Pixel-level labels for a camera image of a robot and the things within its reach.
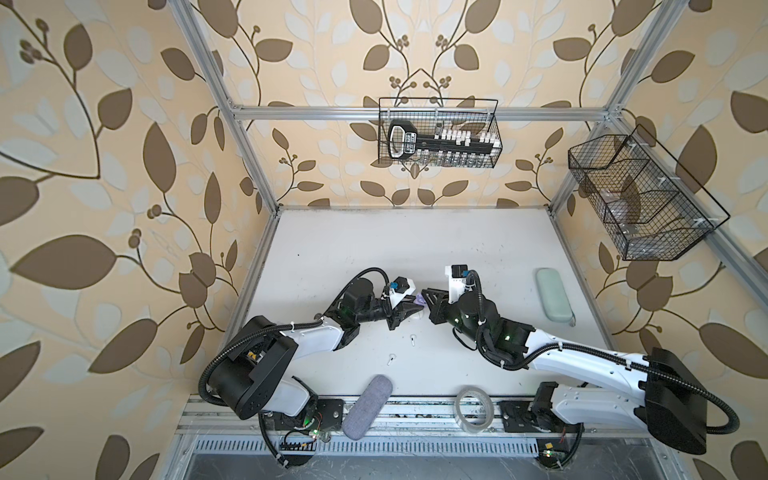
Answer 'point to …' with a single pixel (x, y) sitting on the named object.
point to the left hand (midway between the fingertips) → (422, 301)
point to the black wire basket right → (652, 208)
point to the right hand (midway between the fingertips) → (424, 295)
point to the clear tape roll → (490, 409)
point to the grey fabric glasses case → (367, 408)
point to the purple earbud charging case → (419, 300)
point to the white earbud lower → (392, 357)
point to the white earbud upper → (413, 337)
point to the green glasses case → (554, 295)
